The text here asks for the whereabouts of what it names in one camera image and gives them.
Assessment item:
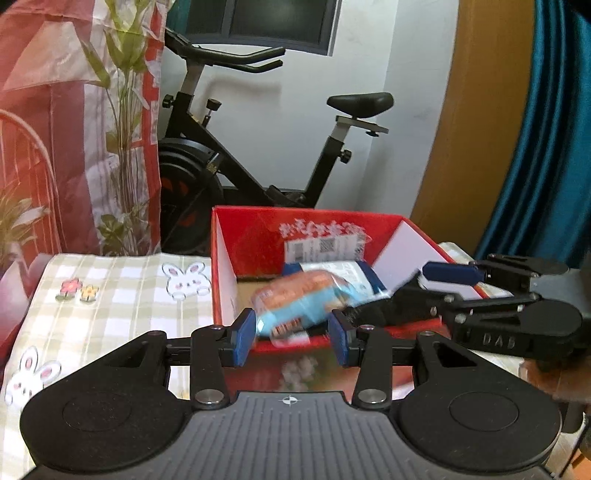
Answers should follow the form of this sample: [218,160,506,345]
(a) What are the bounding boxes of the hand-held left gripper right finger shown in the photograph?
[327,309,482,411]

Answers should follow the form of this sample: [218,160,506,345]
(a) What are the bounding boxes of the red cardboard box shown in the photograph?
[211,205,514,398]

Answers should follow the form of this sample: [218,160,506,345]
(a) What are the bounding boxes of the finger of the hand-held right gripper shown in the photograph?
[355,283,542,327]
[421,253,570,292]

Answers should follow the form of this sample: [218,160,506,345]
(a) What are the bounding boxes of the checked rabbit print blanket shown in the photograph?
[0,240,527,480]

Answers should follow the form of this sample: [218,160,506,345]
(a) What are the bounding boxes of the black exercise bike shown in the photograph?
[157,28,395,256]

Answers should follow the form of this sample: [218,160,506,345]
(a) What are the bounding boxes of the dark window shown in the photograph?
[166,0,343,58]

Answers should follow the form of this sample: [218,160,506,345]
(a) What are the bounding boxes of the red printed backdrop cloth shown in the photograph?
[0,0,175,288]

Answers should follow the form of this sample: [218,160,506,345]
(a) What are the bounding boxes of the wooden door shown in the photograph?
[410,0,542,259]

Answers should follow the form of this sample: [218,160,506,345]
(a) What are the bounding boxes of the blue white packet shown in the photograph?
[283,261,389,306]

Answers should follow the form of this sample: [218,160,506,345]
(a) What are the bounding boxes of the teal curtain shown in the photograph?
[475,0,591,274]

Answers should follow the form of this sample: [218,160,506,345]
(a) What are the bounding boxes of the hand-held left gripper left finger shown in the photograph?
[107,308,257,412]

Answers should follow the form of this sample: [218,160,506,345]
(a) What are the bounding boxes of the orange blue bread packet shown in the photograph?
[252,271,352,347]

